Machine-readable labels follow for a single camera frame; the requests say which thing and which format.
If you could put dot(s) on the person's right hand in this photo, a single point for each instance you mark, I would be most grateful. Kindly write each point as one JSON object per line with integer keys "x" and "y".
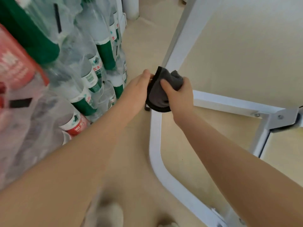
{"x": 182, "y": 101}

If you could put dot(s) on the white vertical pipe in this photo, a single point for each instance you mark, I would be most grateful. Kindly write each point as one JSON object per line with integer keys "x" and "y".
{"x": 130, "y": 7}

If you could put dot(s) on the person's left forearm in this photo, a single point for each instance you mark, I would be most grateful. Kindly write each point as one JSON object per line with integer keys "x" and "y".
{"x": 66, "y": 167}

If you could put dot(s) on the person's right forearm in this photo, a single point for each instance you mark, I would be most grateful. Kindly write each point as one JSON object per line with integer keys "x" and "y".
{"x": 236, "y": 167}

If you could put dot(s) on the dark grey cleaning cloth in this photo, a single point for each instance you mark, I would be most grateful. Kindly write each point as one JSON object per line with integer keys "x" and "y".
{"x": 157, "y": 96}

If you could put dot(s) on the white gym machine frame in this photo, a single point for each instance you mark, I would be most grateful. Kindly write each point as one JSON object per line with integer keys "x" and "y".
{"x": 155, "y": 139}

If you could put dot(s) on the person's left hand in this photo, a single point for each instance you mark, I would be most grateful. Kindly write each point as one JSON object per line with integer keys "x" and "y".
{"x": 136, "y": 94}

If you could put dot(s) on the stack of water bottle packs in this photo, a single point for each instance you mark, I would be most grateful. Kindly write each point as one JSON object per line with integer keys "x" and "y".
{"x": 47, "y": 68}

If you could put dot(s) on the white sneaker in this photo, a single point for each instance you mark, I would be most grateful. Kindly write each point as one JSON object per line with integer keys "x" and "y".
{"x": 169, "y": 224}
{"x": 112, "y": 215}

